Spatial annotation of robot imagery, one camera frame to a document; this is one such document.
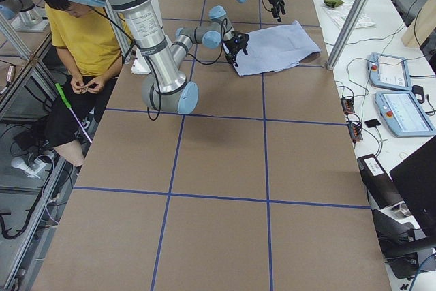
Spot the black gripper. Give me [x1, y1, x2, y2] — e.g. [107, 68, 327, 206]
[224, 31, 249, 67]
[268, 0, 285, 22]

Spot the light blue striped shirt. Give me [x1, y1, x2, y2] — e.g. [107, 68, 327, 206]
[235, 20, 321, 76]

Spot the folded green cloth pouch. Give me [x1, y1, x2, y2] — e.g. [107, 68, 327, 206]
[323, 0, 344, 8]

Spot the clear MINI plastic bag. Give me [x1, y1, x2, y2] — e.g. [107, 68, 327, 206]
[323, 1, 377, 29]

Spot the left grey USB hub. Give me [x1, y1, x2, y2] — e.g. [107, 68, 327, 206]
[340, 97, 355, 114]

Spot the grey usb hub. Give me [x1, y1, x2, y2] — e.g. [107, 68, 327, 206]
[340, 97, 355, 114]
[347, 121, 363, 144]

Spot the left blue teach pendant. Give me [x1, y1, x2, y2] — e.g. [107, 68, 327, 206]
[368, 52, 412, 91]

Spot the blue teach pendant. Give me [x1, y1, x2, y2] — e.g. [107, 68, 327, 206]
[368, 52, 412, 91]
[374, 91, 435, 137]

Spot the right grey USB hub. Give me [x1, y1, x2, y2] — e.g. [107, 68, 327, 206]
[347, 121, 363, 144]

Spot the person in yellow shirt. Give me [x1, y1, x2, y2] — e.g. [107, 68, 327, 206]
[44, 0, 123, 169]

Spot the black power adapter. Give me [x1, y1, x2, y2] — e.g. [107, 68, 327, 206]
[411, 85, 425, 104]

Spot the right blue teach pendant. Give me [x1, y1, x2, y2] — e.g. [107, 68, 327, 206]
[374, 91, 435, 137]

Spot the black label printer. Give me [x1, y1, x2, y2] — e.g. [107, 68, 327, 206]
[357, 154, 403, 209]

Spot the black monitor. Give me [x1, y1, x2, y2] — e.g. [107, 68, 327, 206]
[390, 138, 435, 236]

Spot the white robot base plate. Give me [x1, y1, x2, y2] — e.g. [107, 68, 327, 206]
[131, 57, 151, 75]

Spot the aluminium frame post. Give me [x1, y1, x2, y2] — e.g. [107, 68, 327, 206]
[326, 0, 368, 70]

